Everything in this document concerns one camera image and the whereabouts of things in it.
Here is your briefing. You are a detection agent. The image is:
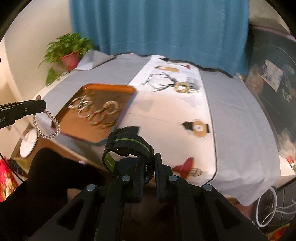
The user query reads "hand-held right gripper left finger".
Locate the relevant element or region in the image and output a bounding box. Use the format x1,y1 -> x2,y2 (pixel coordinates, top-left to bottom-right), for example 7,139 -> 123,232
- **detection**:
28,158 -> 145,241

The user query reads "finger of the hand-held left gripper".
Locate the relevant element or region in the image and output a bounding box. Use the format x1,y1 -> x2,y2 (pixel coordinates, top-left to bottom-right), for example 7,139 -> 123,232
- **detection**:
0,102 -> 47,121
0,100 -> 45,111

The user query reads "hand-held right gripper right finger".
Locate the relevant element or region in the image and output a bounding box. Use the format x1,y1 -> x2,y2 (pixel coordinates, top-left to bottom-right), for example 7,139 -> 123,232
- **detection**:
154,153 -> 269,241

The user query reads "clear bead bracelet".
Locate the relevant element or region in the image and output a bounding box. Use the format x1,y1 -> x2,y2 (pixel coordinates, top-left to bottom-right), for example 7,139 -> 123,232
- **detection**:
33,111 -> 60,140

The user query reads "copper metal tray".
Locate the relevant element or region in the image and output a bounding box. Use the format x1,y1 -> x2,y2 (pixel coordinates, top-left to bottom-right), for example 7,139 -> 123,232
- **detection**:
50,83 -> 137,146

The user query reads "black and green wristwatch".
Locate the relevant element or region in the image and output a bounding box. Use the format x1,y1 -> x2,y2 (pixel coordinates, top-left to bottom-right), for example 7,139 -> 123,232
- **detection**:
102,132 -> 154,184

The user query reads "pile of bead bracelets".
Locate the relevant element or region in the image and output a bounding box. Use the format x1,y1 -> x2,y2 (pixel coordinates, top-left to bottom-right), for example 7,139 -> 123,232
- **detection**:
68,95 -> 121,128

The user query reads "white round plate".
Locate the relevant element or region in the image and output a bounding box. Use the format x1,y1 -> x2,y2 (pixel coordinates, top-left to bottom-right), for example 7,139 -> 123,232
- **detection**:
20,128 -> 39,158

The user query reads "red patterned cloth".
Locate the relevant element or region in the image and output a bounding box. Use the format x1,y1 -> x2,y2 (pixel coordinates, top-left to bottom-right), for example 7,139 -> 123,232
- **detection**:
0,158 -> 19,202

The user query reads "potted green plant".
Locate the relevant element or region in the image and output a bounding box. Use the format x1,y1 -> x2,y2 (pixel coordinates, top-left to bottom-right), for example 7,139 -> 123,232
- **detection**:
39,33 -> 93,86

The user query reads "grey and white printed tablecloth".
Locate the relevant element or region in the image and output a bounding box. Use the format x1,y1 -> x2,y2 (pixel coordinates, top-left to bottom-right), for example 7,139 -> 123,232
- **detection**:
36,50 -> 281,207

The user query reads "dark storage container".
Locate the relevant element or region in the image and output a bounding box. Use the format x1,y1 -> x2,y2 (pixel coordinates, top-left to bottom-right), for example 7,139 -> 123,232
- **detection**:
245,23 -> 296,163

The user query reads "blue curtain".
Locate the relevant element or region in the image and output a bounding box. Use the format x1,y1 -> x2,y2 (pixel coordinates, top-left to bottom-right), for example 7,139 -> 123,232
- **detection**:
69,0 -> 250,76

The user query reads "white and blue sticker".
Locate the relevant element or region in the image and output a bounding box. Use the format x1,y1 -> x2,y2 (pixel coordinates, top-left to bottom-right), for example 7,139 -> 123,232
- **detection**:
262,60 -> 284,91

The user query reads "pink and white bead bracelet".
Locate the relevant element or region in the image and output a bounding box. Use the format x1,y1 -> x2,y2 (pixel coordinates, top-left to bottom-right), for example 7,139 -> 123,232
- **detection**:
89,111 -> 109,127

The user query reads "gold bead bracelet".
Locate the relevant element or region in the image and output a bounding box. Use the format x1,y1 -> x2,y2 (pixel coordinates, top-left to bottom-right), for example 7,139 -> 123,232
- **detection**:
174,82 -> 190,93

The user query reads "white cable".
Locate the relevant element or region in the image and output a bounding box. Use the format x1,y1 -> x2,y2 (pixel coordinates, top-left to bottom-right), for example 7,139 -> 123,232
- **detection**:
256,187 -> 295,227

